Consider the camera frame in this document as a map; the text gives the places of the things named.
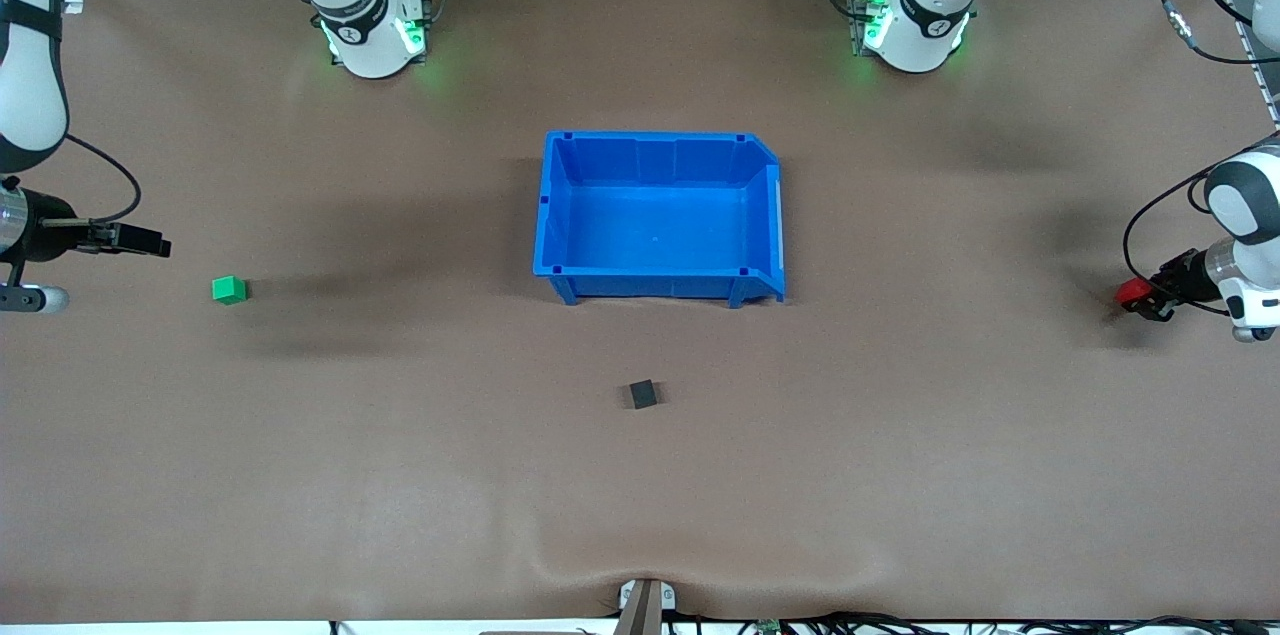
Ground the blue plastic bin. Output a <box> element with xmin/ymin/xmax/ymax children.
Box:
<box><xmin>532</xmin><ymin>130</ymin><xmax>788</xmax><ymax>309</ymax></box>

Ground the brown bar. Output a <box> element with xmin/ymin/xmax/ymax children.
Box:
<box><xmin>612</xmin><ymin>583</ymin><xmax>663</xmax><ymax>635</ymax></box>

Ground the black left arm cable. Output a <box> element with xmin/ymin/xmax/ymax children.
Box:
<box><xmin>1122</xmin><ymin>0</ymin><xmax>1280</xmax><ymax>318</ymax></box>

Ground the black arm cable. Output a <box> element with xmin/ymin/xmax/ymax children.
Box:
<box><xmin>62</xmin><ymin>133</ymin><xmax>142</xmax><ymax>226</ymax></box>
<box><xmin>1122</xmin><ymin>0</ymin><xmax>1280</xmax><ymax>318</ymax></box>

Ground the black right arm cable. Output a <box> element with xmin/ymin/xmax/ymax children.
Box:
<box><xmin>62</xmin><ymin>133</ymin><xmax>142</xmax><ymax>226</ymax></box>

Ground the grey metal clamp bracket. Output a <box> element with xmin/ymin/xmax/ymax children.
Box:
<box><xmin>617</xmin><ymin>578</ymin><xmax>677</xmax><ymax>616</ymax></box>

